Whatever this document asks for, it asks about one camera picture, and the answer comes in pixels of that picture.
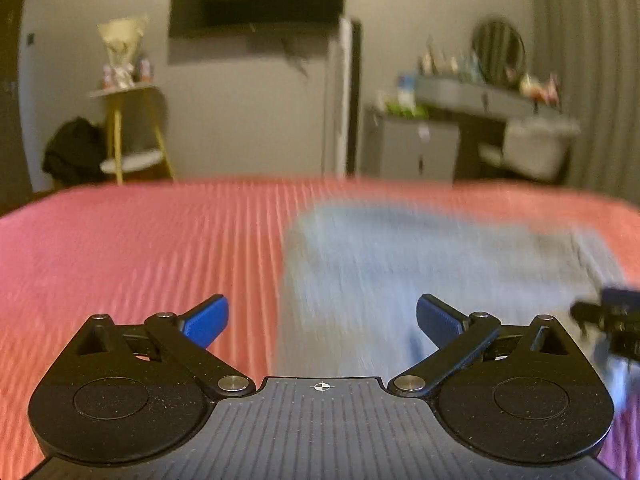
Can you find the pink ribbed blanket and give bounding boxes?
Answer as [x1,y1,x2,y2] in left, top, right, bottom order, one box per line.
[0,176,640,480]

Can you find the dark door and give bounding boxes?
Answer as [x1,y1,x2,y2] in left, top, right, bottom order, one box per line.
[0,0,33,201]

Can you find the white and blue container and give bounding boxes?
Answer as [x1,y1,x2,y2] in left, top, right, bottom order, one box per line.
[397,74,417,106]

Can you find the group of cosmetic bottles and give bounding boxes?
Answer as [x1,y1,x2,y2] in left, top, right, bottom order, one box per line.
[419,37,483,81]

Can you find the grey vanity desk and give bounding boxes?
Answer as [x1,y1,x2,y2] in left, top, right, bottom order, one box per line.
[415,77,581,181]

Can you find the grey sweat pants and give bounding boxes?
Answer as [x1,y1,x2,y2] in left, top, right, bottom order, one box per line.
[275,200,633,411]

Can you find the round black-framed mirror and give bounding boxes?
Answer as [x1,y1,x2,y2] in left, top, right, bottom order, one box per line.
[471,16,527,86]

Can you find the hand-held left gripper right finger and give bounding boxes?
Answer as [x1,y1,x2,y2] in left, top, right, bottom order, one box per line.
[387,294,573,400]

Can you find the grey cabinet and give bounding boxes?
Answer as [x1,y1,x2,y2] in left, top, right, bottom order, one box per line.
[361,107,461,183]

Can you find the tall white black-edged panel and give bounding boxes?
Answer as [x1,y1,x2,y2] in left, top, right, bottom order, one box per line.
[324,16,362,177]

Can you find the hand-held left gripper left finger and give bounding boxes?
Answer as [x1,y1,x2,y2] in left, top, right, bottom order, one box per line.
[70,295,257,400]

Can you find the pink decorative item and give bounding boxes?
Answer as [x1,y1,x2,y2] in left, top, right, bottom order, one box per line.
[520,72,561,106]

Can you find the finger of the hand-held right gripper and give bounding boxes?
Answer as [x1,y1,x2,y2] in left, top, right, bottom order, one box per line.
[570,287,640,361]

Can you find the cream wrapped bouquet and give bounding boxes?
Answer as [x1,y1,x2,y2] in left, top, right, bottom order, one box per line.
[97,14,151,91]

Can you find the dangling black cables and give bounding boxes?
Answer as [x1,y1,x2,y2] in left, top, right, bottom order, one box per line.
[280,35,312,79]

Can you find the white fluffy chair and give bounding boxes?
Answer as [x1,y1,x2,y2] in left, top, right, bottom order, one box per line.
[477,117,581,181]

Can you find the grey ribbed curtain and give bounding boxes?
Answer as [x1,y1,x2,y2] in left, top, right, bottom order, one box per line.
[530,0,640,206]

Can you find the green item on cabinet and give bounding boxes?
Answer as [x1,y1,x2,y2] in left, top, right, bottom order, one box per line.
[385,102,426,118]

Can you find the black bag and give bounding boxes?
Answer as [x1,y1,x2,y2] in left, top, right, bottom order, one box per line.
[42,116,108,188]

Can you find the yellow-legged side table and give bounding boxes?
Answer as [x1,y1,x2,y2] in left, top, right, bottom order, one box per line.
[89,85,176,184]

